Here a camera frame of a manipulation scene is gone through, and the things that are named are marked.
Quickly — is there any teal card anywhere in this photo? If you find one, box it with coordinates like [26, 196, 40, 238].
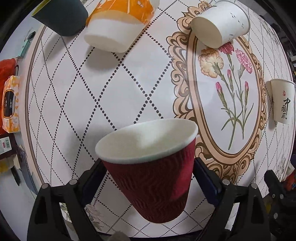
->
[18, 31, 36, 58]

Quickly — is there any red plastic bag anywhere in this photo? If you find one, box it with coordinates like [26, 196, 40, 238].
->
[1, 58, 19, 135]

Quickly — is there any white paper cup lying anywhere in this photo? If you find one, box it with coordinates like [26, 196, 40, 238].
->
[191, 1, 250, 49]

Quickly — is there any orange tissue pack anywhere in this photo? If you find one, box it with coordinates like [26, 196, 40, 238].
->
[1, 75, 21, 133]

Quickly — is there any dark green cup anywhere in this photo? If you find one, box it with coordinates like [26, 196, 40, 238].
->
[32, 0, 88, 37]

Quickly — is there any red corrugated paper cup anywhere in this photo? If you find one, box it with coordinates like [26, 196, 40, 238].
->
[95, 118, 198, 223]

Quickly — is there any orange and white cup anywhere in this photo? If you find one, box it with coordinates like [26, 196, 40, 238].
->
[84, 0, 159, 53]

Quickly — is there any white paper cup calligraphy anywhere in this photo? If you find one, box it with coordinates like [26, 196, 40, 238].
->
[270, 79, 295, 124]

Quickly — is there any dark bottle with label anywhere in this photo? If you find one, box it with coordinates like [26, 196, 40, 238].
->
[0, 137, 12, 154]

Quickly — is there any floral diamond pattern tablecloth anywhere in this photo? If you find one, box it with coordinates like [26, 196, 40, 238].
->
[24, 0, 296, 238]

